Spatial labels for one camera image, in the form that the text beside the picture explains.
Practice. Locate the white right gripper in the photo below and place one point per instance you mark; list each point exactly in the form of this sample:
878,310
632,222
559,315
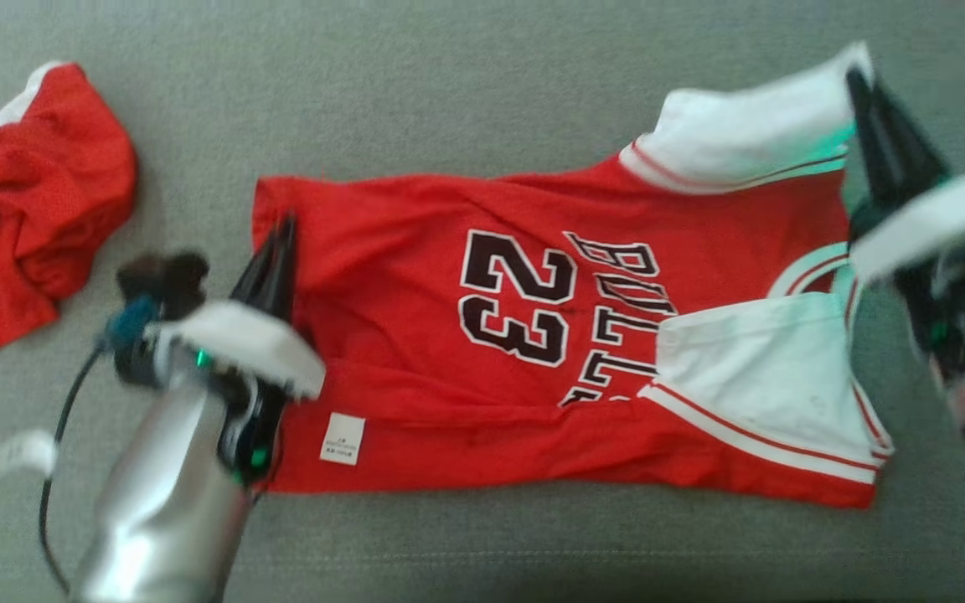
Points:
935,218

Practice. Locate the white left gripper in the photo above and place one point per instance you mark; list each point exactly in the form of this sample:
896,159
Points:
256,347

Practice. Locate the red Bulls 23 jersey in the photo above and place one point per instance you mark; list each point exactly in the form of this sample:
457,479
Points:
415,335

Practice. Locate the red Bulls 23 shorts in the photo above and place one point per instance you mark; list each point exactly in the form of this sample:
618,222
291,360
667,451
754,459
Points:
30,209

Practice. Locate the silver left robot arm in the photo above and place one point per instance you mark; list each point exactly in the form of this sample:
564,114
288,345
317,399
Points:
164,502

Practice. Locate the yellow and grey sofa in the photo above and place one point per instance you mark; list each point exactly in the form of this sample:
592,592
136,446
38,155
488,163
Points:
449,84

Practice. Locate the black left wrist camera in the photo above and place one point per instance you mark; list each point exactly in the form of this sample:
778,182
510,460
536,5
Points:
164,276

